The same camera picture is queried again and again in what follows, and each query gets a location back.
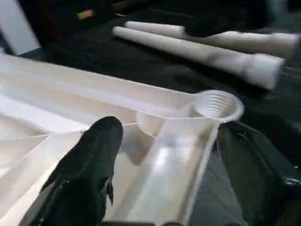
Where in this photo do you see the white plastic table top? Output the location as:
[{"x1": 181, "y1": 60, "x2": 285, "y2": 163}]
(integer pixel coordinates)
[{"x1": 0, "y1": 54, "x2": 245, "y2": 226}]

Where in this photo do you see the black work mat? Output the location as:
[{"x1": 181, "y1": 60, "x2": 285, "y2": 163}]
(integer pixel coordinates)
[{"x1": 19, "y1": 0, "x2": 301, "y2": 226}]

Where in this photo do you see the small yellow label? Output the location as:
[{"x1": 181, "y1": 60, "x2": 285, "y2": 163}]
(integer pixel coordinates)
[{"x1": 77, "y1": 9, "x2": 95, "y2": 20}]

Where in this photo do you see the white plastic table leg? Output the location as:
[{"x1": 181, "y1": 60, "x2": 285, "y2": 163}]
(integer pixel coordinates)
[
  {"x1": 112, "y1": 26, "x2": 285, "y2": 90},
  {"x1": 124, "y1": 21, "x2": 301, "y2": 59}
]

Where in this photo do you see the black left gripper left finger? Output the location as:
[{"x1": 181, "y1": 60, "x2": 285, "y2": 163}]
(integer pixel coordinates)
[{"x1": 19, "y1": 117, "x2": 124, "y2": 226}]

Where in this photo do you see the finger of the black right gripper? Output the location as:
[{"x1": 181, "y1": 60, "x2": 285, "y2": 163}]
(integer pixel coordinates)
[{"x1": 185, "y1": 0, "x2": 269, "y2": 38}]

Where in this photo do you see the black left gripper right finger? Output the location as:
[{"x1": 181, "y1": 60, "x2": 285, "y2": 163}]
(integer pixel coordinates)
[{"x1": 216, "y1": 121, "x2": 301, "y2": 226}]

